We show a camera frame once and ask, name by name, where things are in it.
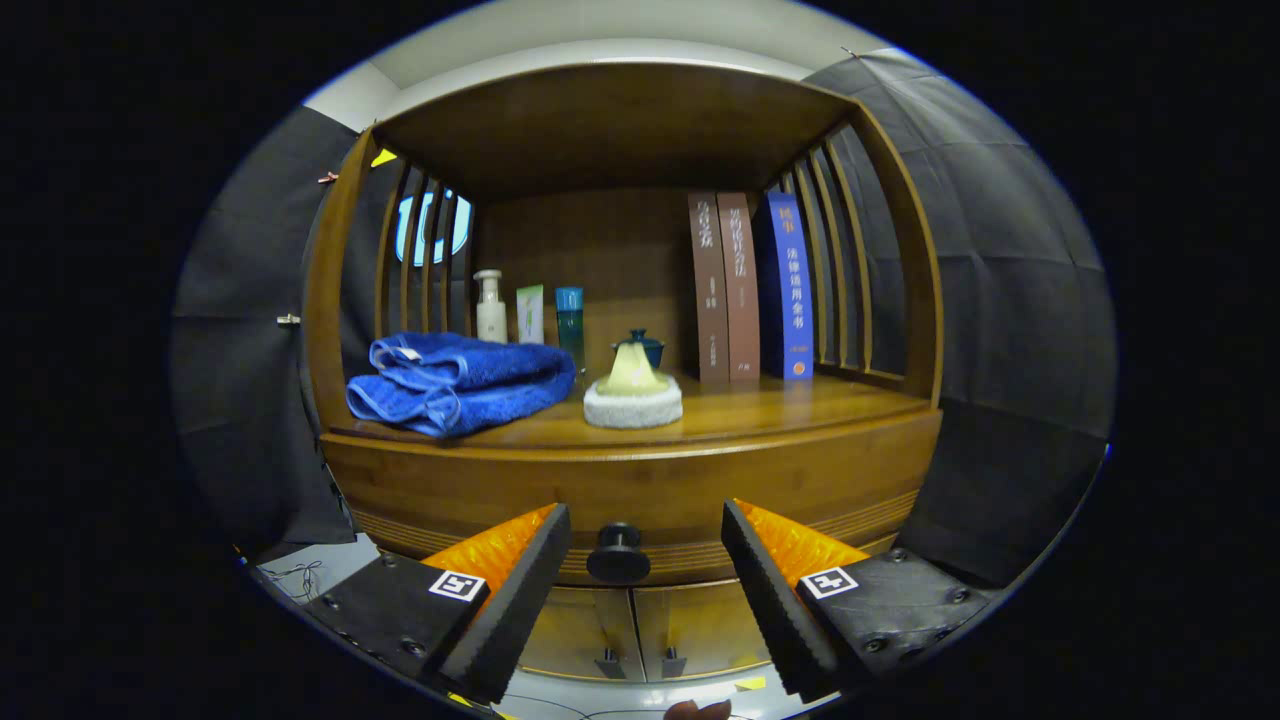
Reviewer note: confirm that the wooden countertop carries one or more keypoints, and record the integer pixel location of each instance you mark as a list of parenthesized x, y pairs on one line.
[(780, 405)]

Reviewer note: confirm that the dark brown book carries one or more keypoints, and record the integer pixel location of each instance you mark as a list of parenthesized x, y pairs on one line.
[(708, 300)]

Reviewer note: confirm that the white pump bottle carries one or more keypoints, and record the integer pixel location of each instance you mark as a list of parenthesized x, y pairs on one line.
[(490, 320)]

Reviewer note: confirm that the dark blue lidded teacup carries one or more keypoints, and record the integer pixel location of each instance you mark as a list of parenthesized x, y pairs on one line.
[(650, 350)]

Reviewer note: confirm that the blue book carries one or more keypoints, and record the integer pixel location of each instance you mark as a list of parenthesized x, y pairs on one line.
[(795, 300)]

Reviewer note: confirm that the white and green tube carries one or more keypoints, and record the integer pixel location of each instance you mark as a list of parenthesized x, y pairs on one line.
[(530, 320)]

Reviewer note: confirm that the yellow tape piece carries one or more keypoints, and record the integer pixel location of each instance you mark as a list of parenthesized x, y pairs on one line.
[(750, 684)]

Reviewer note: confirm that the wooden drawer with black knob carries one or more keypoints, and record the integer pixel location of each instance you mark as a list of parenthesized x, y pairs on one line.
[(650, 480)]

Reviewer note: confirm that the wooden cabinet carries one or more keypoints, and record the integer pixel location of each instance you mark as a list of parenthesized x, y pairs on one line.
[(620, 130)]

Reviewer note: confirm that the blue folded towel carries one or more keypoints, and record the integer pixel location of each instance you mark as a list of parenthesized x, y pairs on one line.
[(470, 385)]

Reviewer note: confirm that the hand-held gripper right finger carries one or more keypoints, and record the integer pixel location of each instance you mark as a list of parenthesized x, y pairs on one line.
[(775, 610)]

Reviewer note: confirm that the reddish brown book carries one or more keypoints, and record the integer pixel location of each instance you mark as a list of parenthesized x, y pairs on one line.
[(742, 300)]

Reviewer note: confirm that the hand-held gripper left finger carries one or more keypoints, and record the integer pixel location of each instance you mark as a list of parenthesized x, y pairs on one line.
[(520, 600)]

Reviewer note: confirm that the wooden cabinet door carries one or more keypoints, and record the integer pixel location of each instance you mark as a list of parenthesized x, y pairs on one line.
[(700, 625), (580, 630)]

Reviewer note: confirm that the teal bottle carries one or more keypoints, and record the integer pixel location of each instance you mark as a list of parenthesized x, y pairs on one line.
[(569, 325)]

